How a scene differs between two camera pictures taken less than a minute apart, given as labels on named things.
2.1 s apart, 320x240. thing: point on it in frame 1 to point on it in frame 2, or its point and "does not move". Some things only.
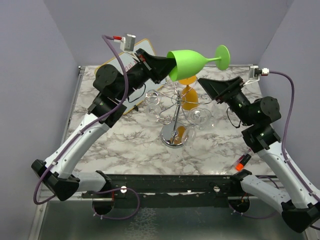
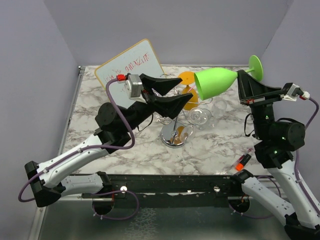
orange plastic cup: [189, 98] does not move
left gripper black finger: [160, 66] to [162, 85]
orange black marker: [240, 166] does not move
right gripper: [214, 87] to [253, 93]
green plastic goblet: [189, 62] to [211, 81]
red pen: [246, 153] does not move
